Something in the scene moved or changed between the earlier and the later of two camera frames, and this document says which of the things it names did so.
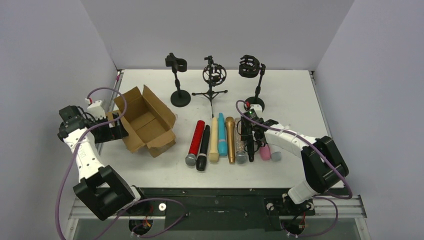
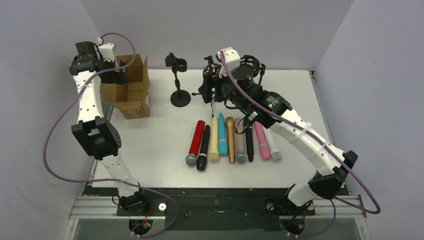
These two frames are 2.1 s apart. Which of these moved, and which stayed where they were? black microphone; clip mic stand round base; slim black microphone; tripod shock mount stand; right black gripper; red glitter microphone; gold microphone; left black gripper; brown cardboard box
Moved: right black gripper; left black gripper; brown cardboard box
Stayed: tripod shock mount stand; red glitter microphone; gold microphone; slim black microphone; clip mic stand round base; black microphone
